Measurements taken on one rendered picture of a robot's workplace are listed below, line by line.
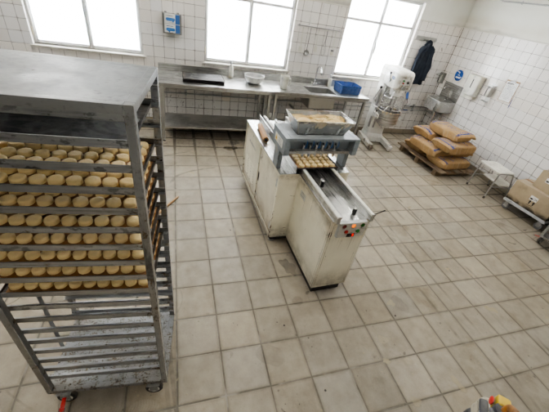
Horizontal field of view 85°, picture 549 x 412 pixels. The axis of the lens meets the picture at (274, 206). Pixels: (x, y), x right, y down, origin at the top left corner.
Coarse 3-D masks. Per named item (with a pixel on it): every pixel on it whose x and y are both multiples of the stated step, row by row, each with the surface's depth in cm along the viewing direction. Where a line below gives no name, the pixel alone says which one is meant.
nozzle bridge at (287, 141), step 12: (276, 132) 268; (288, 132) 258; (348, 132) 280; (276, 144) 270; (288, 144) 251; (300, 144) 264; (312, 144) 268; (324, 144) 272; (348, 144) 280; (276, 156) 272
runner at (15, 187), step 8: (0, 184) 97; (8, 184) 97; (16, 184) 97; (24, 184) 98; (40, 192) 100; (48, 192) 101; (56, 192) 101; (64, 192) 102; (72, 192) 102; (80, 192) 103; (88, 192) 103; (96, 192) 104; (104, 192) 104; (112, 192) 105; (120, 192) 105; (128, 192) 106
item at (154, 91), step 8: (152, 88) 126; (152, 96) 128; (160, 112) 135; (160, 120) 135; (160, 128) 136; (160, 136) 138; (160, 152) 143; (160, 168) 148; (160, 184) 153; (160, 200) 159; (168, 232) 174; (168, 248) 179; (168, 288) 200; (168, 296) 205
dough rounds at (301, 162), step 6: (294, 156) 281; (300, 156) 283; (306, 156) 285; (312, 156) 287; (318, 156) 289; (324, 156) 291; (294, 162) 276; (300, 162) 274; (306, 162) 276; (312, 162) 277; (318, 162) 279; (324, 162) 281; (330, 162) 283
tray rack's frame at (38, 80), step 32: (0, 64) 98; (32, 64) 103; (64, 64) 108; (96, 64) 114; (128, 64) 121; (0, 96) 79; (32, 96) 81; (64, 96) 84; (96, 96) 88; (128, 96) 91; (96, 320) 206; (128, 320) 209; (32, 352) 148; (64, 352) 186; (96, 352) 189; (64, 384) 173; (96, 384) 175; (128, 384) 178
